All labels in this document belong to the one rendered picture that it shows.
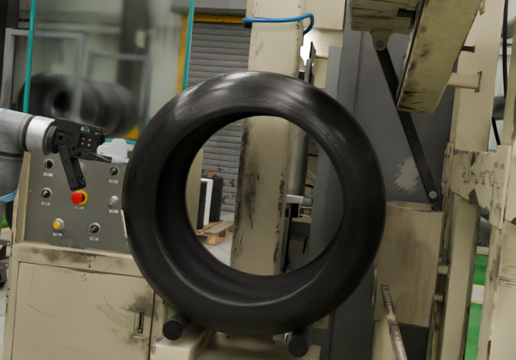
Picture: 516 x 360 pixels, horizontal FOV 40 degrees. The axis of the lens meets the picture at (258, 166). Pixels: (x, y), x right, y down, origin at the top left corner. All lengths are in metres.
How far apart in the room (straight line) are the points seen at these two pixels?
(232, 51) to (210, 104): 9.90
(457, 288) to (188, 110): 0.82
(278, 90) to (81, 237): 1.16
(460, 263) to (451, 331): 0.17
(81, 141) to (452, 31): 0.88
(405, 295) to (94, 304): 1.08
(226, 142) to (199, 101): 9.85
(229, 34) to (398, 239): 9.79
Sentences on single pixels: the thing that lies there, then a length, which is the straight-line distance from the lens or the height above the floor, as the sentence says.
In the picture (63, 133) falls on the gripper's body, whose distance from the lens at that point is 1.75.
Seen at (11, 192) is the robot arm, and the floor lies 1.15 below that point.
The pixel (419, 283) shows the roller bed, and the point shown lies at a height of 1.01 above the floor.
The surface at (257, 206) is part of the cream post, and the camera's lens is 1.90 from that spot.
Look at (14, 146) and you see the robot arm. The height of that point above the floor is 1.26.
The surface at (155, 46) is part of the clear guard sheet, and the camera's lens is 2.36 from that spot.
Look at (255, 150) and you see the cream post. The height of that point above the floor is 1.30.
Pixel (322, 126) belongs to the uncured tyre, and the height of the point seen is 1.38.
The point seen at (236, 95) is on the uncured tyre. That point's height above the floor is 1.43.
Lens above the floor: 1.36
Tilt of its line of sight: 3 degrees down
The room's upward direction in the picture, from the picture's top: 5 degrees clockwise
